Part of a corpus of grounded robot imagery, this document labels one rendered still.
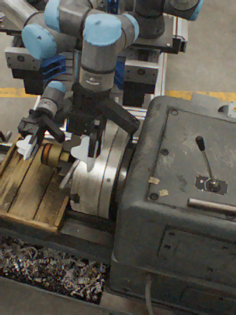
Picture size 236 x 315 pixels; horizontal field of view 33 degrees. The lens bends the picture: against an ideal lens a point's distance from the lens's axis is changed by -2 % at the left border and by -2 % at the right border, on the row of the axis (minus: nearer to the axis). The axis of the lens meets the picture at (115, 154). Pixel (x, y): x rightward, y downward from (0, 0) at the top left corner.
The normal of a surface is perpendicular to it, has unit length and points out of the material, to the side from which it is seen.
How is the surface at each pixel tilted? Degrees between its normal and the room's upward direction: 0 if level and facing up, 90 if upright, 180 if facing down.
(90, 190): 62
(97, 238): 0
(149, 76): 90
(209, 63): 0
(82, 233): 0
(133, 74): 90
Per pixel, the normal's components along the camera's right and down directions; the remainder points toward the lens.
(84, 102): -0.23, 0.51
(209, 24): 0.04, -0.60
